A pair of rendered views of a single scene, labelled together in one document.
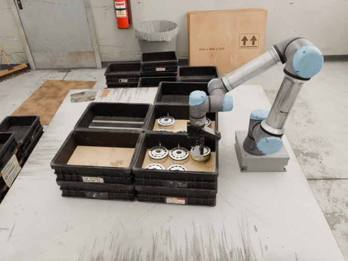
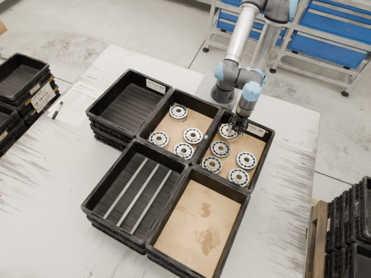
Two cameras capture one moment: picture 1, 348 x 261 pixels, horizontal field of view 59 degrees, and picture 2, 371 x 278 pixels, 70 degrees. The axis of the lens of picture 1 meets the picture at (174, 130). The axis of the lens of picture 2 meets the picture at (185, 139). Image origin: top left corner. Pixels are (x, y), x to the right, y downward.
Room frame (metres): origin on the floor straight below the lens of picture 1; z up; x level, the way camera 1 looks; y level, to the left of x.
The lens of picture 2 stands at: (1.25, 0.77, 1.98)
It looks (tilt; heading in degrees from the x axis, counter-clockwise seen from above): 55 degrees down; 282
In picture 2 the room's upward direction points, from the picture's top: 9 degrees clockwise
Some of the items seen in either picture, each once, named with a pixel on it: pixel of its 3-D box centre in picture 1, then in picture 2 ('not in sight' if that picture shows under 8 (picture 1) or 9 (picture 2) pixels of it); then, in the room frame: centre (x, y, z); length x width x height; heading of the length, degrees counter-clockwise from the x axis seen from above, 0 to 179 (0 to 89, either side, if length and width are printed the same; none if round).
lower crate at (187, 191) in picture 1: (178, 176); not in sight; (1.17, -0.01, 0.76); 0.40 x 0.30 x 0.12; 82
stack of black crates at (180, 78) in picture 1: (197, 92); (26, 95); (2.78, -0.26, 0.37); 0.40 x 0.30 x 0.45; 88
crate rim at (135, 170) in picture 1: (177, 153); (235, 148); (1.17, -0.01, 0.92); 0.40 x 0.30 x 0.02; 82
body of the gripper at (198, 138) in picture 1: (196, 132); (239, 120); (1.19, -0.11, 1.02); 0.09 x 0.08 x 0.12; 89
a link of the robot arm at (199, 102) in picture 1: (198, 104); (250, 95); (1.19, -0.11, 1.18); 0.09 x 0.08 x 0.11; 90
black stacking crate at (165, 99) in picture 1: (187, 100); (132, 106); (1.76, -0.10, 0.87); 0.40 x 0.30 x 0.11; 82
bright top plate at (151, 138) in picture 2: (165, 120); (158, 139); (1.54, 0.04, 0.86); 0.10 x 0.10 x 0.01
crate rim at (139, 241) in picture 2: (115, 117); (138, 186); (1.52, 0.34, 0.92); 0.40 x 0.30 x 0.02; 82
